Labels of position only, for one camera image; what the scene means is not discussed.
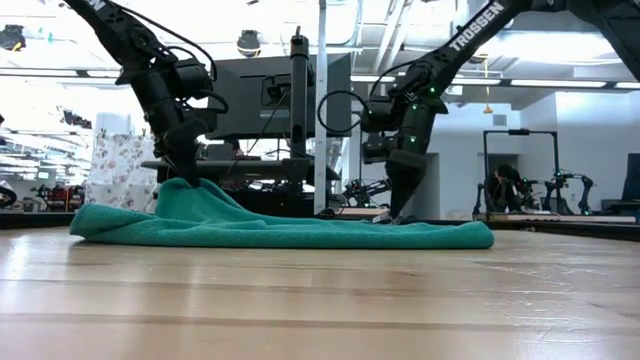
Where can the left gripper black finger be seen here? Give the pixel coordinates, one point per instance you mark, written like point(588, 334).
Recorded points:
point(186, 167)

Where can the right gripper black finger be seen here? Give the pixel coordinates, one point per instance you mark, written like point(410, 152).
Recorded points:
point(404, 192)

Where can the teal towel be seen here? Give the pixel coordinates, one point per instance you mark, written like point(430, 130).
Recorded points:
point(275, 235)

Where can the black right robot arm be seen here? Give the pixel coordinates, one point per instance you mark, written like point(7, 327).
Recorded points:
point(470, 30)

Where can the black background robot arm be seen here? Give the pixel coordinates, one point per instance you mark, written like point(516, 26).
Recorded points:
point(585, 185)
point(367, 189)

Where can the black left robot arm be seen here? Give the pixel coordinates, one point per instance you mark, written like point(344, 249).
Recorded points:
point(125, 35)

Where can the grey standing desk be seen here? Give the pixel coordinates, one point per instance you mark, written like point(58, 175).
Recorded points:
point(250, 170)

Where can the floral patterned cloth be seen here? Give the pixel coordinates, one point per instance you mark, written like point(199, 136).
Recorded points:
point(115, 170)

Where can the orange hanging cone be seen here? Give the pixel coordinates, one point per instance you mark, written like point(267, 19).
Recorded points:
point(488, 109)

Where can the black computer monitor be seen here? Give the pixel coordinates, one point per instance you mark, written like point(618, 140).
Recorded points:
point(240, 110)

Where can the person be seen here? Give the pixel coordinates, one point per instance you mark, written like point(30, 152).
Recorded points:
point(502, 192)

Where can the black monitor pole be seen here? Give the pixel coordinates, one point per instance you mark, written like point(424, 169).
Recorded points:
point(299, 100)

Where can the wooden background table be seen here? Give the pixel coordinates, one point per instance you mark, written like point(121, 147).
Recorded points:
point(560, 218)

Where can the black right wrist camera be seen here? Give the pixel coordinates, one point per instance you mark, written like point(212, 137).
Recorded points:
point(380, 112)

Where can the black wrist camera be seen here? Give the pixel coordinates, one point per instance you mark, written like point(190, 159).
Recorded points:
point(192, 77)
point(380, 112)

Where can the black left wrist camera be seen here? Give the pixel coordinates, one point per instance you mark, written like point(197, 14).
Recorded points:
point(192, 77)

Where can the white vertical post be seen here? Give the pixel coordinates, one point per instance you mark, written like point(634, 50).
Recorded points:
point(320, 150)

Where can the black metal station frame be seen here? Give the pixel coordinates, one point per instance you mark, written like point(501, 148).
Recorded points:
point(520, 132)

